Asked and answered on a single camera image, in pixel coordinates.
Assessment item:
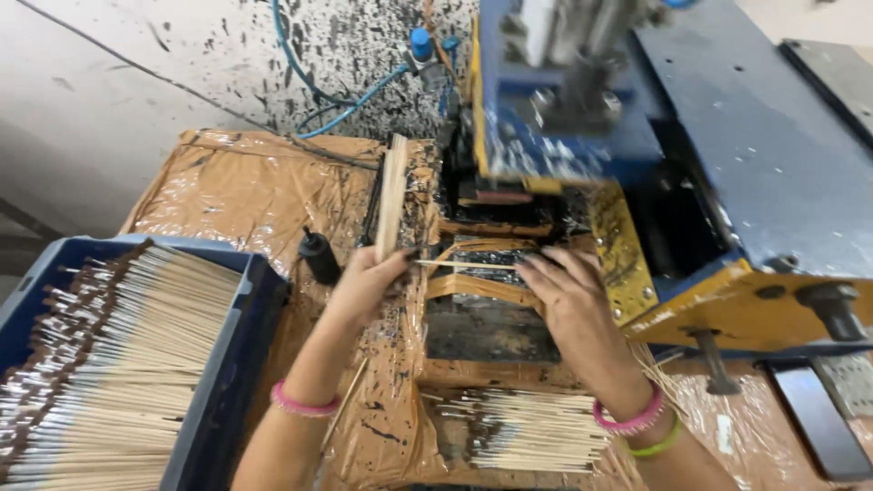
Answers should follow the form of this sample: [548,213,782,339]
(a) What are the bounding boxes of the black metal plate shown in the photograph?
[756,357,873,483]

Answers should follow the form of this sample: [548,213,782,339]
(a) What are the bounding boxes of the thin black cable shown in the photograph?
[14,0,381,171]

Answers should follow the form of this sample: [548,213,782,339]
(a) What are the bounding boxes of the blue-capped pneumatic valve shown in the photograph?
[400,27,462,94]

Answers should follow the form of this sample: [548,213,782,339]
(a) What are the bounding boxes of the blue plastic crate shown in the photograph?
[0,235,292,491]

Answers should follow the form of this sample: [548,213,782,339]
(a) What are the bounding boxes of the single thin bamboo stick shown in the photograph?
[414,258,521,271]

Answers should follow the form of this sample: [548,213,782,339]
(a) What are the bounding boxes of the scattered loose bamboo sticks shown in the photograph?
[631,341,691,417]

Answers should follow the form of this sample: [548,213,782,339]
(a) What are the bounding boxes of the blue and yellow stick machine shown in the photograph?
[435,0,873,398]

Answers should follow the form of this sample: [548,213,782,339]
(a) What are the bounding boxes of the pink bangle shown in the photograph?
[270,379,341,419]
[592,381,667,438]

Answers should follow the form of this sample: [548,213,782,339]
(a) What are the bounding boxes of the person's left hand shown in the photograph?
[326,245,421,333]

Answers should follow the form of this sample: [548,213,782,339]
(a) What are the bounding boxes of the green bangle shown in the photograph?
[626,412,683,459]

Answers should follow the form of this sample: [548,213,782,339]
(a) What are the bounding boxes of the black plastic bottle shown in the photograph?
[297,226,342,286]

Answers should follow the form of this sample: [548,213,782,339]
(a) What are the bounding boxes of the small pile of incense sticks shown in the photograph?
[421,387,612,476]

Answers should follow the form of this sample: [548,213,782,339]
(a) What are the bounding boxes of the heap of coated incense sticks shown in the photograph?
[0,239,244,491]

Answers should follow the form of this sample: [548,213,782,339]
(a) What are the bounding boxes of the blue pneumatic hose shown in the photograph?
[295,63,411,140]
[271,0,358,108]

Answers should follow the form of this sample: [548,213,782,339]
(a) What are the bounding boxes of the bundle of bare bamboo sticks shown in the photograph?
[373,133,411,263]

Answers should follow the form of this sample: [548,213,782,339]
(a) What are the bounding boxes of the brown plastic cover sheet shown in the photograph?
[119,129,873,491]

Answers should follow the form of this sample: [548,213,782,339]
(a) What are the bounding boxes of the loose bamboo stick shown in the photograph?
[319,357,370,452]

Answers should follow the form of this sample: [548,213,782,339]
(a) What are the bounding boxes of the person's right hand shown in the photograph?
[513,247,659,411]

